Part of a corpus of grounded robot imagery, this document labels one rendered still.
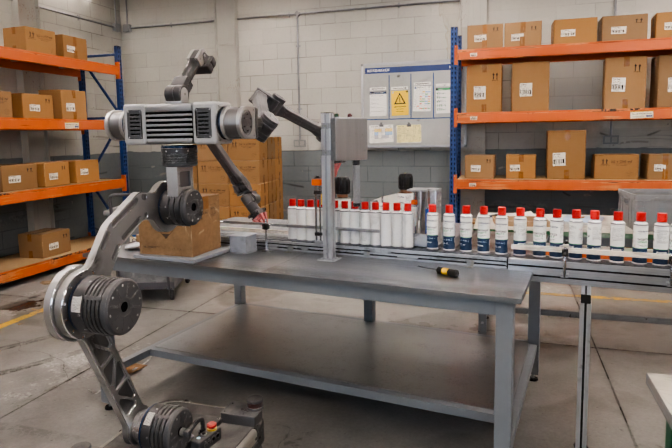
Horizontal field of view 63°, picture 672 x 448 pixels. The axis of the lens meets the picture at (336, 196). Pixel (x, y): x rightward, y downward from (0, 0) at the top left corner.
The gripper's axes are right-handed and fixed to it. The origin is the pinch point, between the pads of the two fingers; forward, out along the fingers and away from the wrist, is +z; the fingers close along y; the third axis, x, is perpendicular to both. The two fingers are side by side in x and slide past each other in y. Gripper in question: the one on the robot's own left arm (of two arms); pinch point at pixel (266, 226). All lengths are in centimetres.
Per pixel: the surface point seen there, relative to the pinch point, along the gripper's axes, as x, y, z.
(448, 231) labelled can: -76, -4, 57
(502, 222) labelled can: -97, -4, 68
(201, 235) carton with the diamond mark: 11.3, -34.1, -9.7
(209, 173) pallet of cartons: 170, 252, -144
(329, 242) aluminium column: -32.5, -17.7, 29.3
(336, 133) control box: -67, -18, -6
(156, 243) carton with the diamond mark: 29, -43, -19
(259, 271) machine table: -12, -47, 23
